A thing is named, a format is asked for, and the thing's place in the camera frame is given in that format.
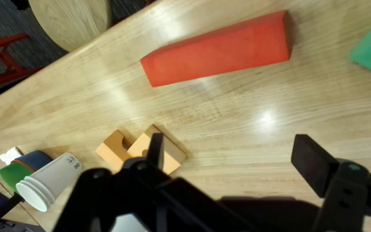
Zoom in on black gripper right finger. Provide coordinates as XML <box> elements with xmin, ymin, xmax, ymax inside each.
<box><xmin>290</xmin><ymin>132</ymin><xmax>371</xmax><ymax>232</ymax></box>

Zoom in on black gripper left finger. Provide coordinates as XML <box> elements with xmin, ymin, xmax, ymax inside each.
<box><xmin>51</xmin><ymin>132</ymin><xmax>260</xmax><ymax>232</ymax></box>

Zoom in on tan block with round hole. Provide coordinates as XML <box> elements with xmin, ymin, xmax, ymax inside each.
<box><xmin>126</xmin><ymin>123</ymin><xmax>189</xmax><ymax>176</ymax></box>

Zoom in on tan notched block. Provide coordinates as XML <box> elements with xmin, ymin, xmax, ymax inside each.
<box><xmin>94</xmin><ymin>128</ymin><xmax>136</xmax><ymax>174</ymax></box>

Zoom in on long orange-red foam block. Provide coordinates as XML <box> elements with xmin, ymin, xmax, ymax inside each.
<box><xmin>139</xmin><ymin>9</ymin><xmax>294</xmax><ymax>89</ymax></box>

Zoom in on small black stand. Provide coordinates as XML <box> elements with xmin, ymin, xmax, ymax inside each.
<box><xmin>0</xmin><ymin>192</ymin><xmax>26</xmax><ymax>223</ymax></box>

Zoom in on wooden stool orange legs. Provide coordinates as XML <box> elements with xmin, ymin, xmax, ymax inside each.
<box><xmin>27</xmin><ymin>0</ymin><xmax>113</xmax><ymax>52</ymax></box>
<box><xmin>0</xmin><ymin>32</ymin><xmax>42</xmax><ymax>96</ymax></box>

